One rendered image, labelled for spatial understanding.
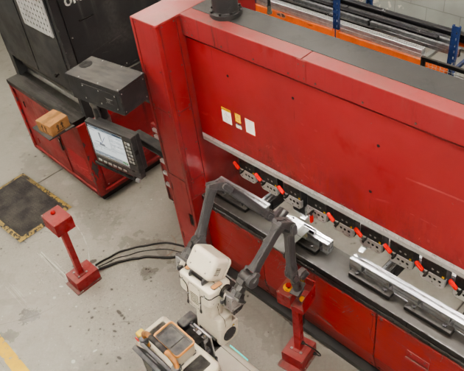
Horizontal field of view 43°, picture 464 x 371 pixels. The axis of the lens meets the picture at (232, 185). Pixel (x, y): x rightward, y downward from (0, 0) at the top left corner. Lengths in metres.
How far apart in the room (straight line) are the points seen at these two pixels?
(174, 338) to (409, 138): 1.78
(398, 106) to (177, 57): 1.55
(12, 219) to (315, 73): 3.90
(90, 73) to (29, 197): 2.58
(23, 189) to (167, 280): 2.10
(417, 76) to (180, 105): 1.65
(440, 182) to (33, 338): 3.43
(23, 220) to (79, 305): 1.31
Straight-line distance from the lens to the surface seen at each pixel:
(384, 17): 5.41
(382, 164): 3.14
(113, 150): 4.18
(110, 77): 3.93
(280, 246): 3.86
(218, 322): 3.66
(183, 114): 4.01
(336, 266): 3.90
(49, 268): 5.57
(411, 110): 2.83
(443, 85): 2.92
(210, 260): 3.33
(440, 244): 3.25
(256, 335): 4.66
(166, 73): 3.79
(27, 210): 6.22
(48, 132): 5.31
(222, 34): 3.49
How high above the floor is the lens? 3.85
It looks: 41 degrees down
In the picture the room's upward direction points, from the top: 8 degrees counter-clockwise
